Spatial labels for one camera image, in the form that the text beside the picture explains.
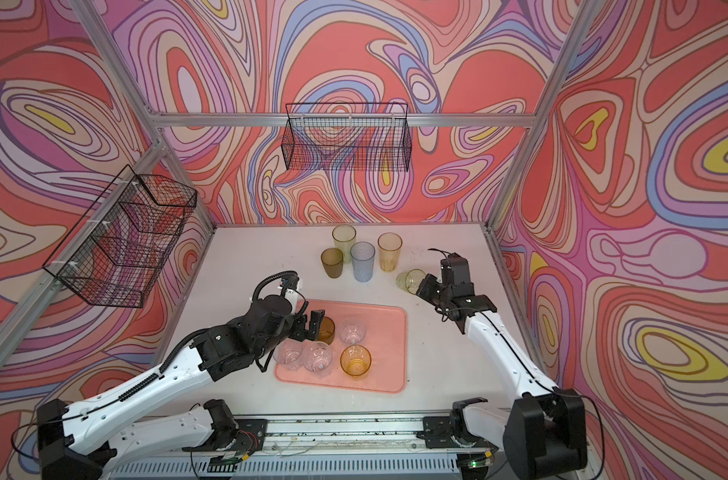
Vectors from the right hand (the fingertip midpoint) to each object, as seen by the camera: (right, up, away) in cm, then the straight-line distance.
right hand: (422, 291), depth 84 cm
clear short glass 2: (-30, -19, +1) cm, 36 cm away
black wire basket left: (-81, +13, -6) cm, 83 cm away
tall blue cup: (-17, +10, +15) cm, 25 cm away
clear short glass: (-20, -12, +2) cm, 23 cm away
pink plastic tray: (-10, -15, +4) cm, 19 cm away
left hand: (-29, -3, -10) cm, 31 cm away
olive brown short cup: (-28, +8, +15) cm, 32 cm away
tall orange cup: (-9, +13, +12) cm, 20 cm away
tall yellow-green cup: (-24, +17, +15) cm, 33 cm away
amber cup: (-19, -20, 0) cm, 28 cm away
